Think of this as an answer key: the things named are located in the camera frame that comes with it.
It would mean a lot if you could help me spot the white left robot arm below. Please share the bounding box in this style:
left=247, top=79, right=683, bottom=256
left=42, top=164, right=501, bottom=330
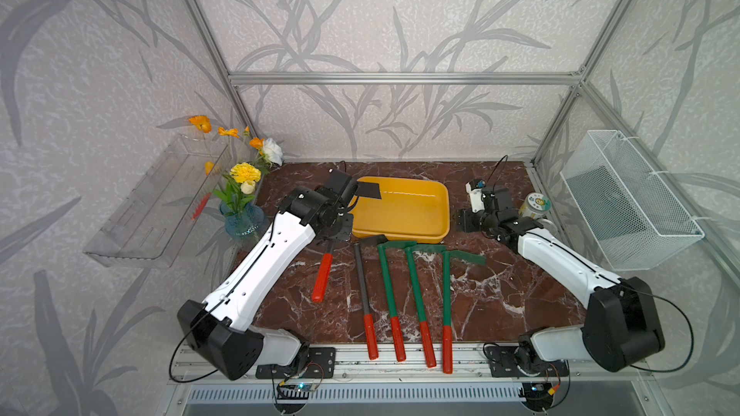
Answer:
left=177, top=177, right=358, bottom=381

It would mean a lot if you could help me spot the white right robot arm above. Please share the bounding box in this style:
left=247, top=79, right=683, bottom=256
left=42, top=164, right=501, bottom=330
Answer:
left=459, top=184, right=665, bottom=376

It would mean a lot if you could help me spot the yellow plastic storage box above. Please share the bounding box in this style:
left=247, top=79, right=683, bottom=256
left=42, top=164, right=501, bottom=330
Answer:
left=352, top=176, right=450, bottom=244

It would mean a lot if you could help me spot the blue glass flower vase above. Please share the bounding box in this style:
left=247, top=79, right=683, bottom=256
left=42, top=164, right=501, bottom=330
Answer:
left=219, top=202, right=267, bottom=243

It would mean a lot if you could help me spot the artificial flower bouquet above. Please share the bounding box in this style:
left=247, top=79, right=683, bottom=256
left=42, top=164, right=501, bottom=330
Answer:
left=213, top=126, right=284, bottom=217

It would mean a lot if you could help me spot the left circuit board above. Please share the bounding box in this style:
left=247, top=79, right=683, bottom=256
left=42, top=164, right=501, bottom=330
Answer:
left=276, top=382, right=320, bottom=402

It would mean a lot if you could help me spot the circuit board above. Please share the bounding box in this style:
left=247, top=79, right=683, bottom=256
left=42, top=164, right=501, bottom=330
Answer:
left=520, top=381, right=560, bottom=404
left=276, top=382, right=320, bottom=402

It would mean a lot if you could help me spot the right circuit board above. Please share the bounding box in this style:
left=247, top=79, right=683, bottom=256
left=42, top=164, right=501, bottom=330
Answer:
left=520, top=381, right=560, bottom=404

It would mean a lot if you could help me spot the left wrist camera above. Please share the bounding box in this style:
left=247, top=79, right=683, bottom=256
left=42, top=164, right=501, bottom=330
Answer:
left=325, top=169, right=358, bottom=207

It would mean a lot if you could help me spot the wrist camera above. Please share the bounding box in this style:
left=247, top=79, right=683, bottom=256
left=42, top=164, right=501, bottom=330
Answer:
left=325, top=169, right=358, bottom=207
left=466, top=179, right=485, bottom=213

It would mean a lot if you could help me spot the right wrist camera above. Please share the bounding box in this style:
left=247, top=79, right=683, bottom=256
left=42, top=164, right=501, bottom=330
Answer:
left=466, top=179, right=485, bottom=213

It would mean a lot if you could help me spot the aluminium frame profile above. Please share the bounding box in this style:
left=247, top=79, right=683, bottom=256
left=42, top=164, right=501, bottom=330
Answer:
left=161, top=0, right=740, bottom=284

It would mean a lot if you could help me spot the white wire mesh basket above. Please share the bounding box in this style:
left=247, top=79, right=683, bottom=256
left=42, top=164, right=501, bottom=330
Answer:
left=561, top=130, right=705, bottom=272

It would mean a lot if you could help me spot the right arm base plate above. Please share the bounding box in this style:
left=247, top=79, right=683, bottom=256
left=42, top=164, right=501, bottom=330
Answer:
left=482, top=342, right=570, bottom=381

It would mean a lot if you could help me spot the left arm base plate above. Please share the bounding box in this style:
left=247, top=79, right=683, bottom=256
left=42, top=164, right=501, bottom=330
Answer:
left=256, top=347, right=336, bottom=381

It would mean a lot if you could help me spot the clear acrylic wall shelf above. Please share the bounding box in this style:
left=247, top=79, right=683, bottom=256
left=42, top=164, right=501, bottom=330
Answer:
left=83, top=134, right=230, bottom=269

